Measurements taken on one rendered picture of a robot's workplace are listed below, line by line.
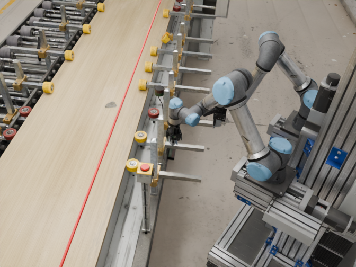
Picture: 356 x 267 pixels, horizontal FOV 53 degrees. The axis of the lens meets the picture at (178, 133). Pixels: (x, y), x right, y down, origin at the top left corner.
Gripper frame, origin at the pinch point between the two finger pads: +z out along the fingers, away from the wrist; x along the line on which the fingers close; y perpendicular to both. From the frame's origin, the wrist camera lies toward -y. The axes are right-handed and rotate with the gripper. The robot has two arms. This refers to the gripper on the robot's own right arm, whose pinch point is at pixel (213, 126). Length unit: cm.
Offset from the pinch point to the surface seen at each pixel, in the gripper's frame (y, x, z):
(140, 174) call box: -35, -83, -39
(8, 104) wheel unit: -142, -11, -9
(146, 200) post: -33, -82, -17
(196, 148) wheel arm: -9.9, -26.3, -3.1
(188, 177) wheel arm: -13, -51, -2
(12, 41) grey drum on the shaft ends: -186, 86, -1
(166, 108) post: -33.1, -5.8, -16.1
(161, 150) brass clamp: -32.1, -32.5, -3.9
